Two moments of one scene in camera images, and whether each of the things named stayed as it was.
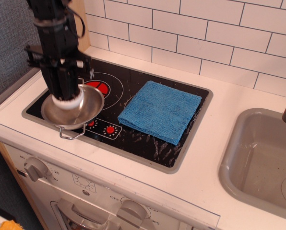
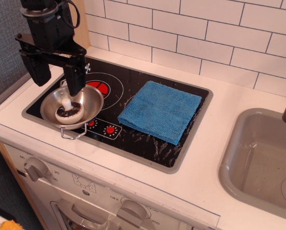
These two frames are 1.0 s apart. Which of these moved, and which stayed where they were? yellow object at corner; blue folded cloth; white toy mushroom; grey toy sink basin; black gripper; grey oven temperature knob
Moved: black gripper; white toy mushroom
Stayed: grey toy sink basin; yellow object at corner; grey oven temperature knob; blue folded cloth
